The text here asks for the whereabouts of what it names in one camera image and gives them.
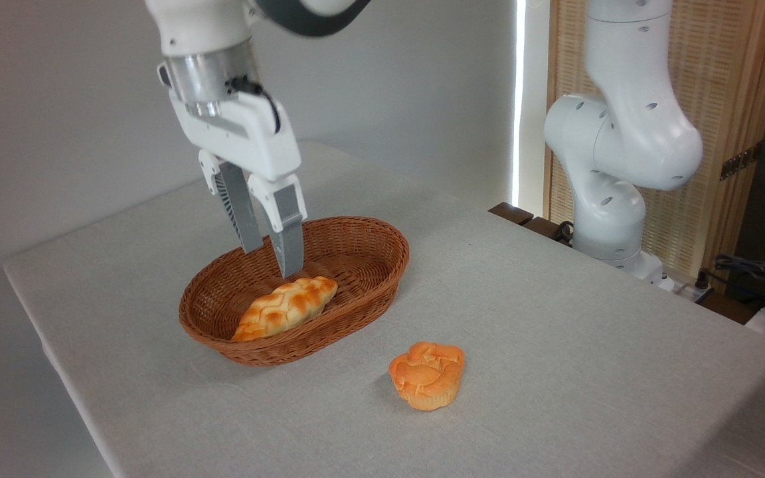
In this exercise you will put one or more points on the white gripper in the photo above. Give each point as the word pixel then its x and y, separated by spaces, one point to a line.
pixel 250 136

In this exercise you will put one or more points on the long braided bread loaf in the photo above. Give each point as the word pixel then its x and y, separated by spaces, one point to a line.
pixel 283 309

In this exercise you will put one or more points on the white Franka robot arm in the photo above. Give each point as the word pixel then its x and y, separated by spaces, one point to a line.
pixel 621 146

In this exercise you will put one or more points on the brown oval wicker basket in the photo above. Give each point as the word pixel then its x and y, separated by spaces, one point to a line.
pixel 356 265

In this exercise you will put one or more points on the orange muffin-shaped bread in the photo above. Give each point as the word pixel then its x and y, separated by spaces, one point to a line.
pixel 425 378

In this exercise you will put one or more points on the dark brown wooden block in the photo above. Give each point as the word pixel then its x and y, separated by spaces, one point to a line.
pixel 545 229
pixel 512 212

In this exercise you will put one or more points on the light grey tablecloth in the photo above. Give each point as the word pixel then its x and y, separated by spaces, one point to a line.
pixel 555 372

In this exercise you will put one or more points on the white power strip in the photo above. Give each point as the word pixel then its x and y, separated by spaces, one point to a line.
pixel 691 292

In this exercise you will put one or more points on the dark metal screen hinge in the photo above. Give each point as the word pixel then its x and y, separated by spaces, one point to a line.
pixel 741 161

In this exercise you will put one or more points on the wooden bamboo folding screen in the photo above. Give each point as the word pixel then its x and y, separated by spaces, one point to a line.
pixel 721 66

